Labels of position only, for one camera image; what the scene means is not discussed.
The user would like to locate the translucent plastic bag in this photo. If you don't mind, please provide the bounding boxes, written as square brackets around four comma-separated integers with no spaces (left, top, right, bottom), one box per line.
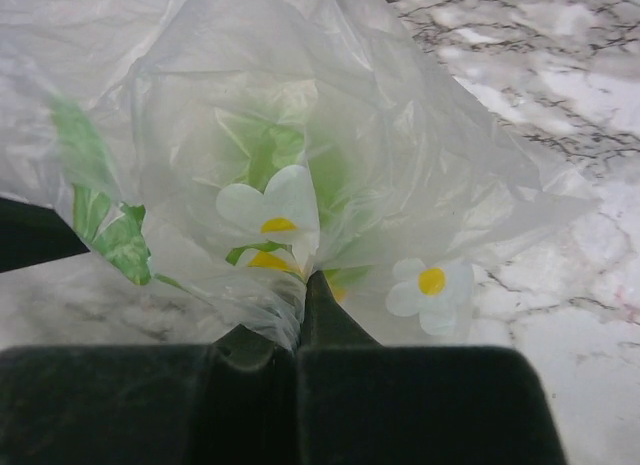
[1,0,595,350]

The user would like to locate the green fake starfruit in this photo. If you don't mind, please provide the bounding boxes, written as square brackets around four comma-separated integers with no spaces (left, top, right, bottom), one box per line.
[216,110,352,228]

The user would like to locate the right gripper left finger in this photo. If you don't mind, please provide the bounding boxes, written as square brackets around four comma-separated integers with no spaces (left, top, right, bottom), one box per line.
[1,329,298,464]

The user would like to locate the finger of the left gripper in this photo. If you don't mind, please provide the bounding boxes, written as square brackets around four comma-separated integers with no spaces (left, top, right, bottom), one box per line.
[0,198,88,272]

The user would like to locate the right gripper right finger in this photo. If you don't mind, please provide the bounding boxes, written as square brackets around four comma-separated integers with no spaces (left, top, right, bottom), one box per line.
[297,273,566,464]

